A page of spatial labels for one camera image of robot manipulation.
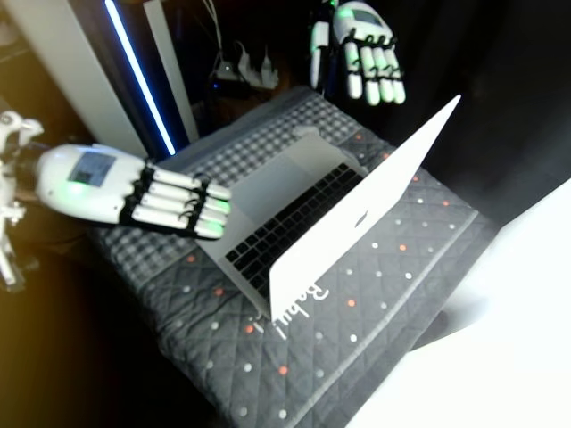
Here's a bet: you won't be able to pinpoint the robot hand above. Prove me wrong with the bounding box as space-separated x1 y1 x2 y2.
34 143 232 241
310 1 407 107

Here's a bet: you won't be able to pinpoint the silver laptop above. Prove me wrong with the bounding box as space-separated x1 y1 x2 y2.
158 94 462 331

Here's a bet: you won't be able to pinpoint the white power strip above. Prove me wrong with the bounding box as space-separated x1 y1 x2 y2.
212 42 280 88

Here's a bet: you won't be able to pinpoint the white column with blue light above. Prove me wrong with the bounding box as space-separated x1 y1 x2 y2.
8 0 200 158

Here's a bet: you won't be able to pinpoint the grey quilt with dots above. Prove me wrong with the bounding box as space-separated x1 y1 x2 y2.
87 86 496 428

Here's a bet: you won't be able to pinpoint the white board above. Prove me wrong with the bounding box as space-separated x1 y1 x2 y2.
347 177 571 428

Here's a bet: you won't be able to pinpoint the white cable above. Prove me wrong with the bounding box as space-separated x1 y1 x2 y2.
203 0 225 66

